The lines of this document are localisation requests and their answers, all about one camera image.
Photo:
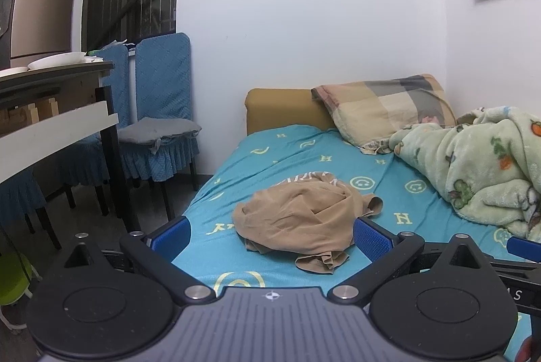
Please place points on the white plate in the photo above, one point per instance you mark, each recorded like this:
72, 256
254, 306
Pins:
57, 60

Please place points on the mustard yellow headboard cushion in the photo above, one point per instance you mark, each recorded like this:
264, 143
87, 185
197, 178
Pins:
269, 108

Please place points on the wooden dining table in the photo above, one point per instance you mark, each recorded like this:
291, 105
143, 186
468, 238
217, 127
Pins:
64, 104

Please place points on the green cartoon fleece blanket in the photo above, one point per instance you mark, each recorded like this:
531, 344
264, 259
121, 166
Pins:
487, 166

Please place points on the tan t-shirt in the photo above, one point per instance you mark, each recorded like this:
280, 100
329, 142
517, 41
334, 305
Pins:
310, 215

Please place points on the grey seat cushion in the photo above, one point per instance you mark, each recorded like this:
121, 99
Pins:
151, 132

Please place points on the champagne refrigerator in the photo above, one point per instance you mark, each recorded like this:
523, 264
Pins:
33, 29

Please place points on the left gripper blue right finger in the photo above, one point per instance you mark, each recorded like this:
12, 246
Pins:
391, 257

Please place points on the blue covered chair front left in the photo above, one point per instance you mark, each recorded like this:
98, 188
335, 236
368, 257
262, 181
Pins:
21, 196

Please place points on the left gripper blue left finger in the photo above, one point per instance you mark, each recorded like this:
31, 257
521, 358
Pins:
152, 255

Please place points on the green stool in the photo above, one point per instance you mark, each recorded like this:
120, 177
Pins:
17, 274

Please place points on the blue covered chair near wall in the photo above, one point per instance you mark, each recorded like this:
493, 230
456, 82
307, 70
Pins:
163, 81

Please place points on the plaid beige pillow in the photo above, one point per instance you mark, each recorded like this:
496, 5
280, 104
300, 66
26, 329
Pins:
368, 113

